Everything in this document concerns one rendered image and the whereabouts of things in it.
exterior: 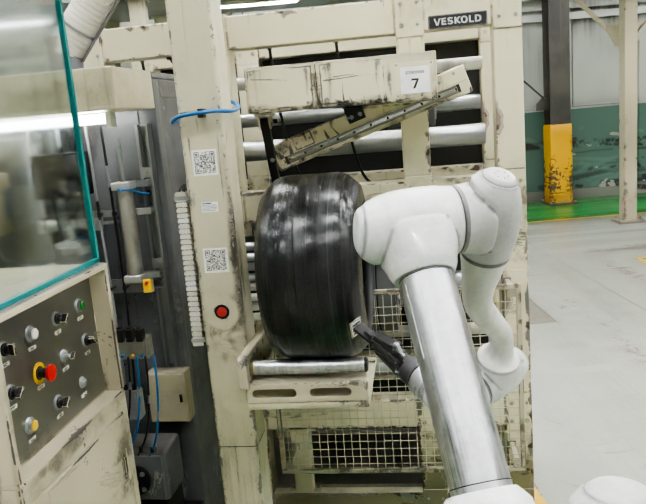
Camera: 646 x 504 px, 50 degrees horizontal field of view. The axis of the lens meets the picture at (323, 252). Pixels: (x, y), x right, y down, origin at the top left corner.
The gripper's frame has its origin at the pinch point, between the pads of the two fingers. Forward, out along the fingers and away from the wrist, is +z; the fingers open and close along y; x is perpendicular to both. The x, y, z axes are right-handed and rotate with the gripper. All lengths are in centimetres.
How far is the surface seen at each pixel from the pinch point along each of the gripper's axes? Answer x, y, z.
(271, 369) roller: -21.0, 15.0, 20.4
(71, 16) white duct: -9, -62, 126
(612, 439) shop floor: 121, 160, -16
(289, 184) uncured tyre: 7.6, -27.4, 38.0
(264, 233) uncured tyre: -8.2, -24.1, 29.1
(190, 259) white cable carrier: -22, -9, 54
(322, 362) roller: -9.0, 14.1, 11.1
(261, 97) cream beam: 24, -36, 73
